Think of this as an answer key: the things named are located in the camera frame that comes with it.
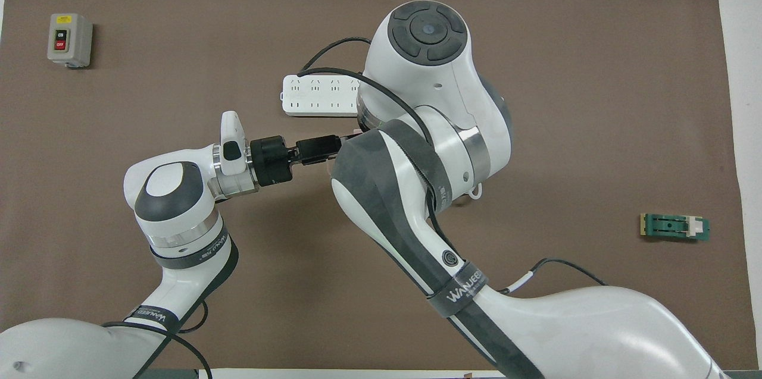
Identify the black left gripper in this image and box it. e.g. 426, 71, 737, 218
250, 136, 343, 187

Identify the brown table mat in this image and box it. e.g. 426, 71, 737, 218
0, 0, 760, 371

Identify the white power strip with cord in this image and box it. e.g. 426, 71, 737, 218
281, 74, 483, 201

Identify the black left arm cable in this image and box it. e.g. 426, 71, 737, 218
101, 302, 213, 379

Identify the grey on-off switch box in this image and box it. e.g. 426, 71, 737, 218
47, 13, 93, 68

